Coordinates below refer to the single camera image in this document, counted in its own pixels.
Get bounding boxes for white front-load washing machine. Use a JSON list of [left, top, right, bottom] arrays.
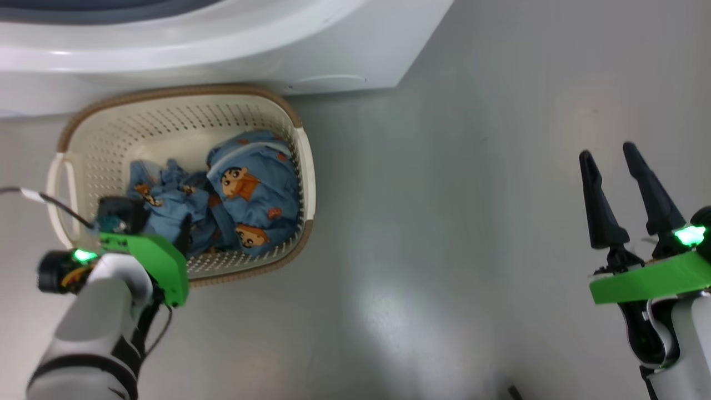
[[0, 0, 455, 118]]

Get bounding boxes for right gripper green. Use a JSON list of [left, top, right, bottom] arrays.
[[579, 142, 711, 305]]

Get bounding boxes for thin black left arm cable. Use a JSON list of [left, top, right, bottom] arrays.
[[0, 187, 96, 229]]

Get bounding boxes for blue cartoon print garment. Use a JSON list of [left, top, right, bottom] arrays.
[[127, 159, 223, 259], [207, 131, 301, 256]]

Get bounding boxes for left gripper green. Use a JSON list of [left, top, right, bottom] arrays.
[[97, 197, 193, 307]]

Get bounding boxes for cream perforated laundry basket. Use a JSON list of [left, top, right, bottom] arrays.
[[46, 84, 316, 288]]

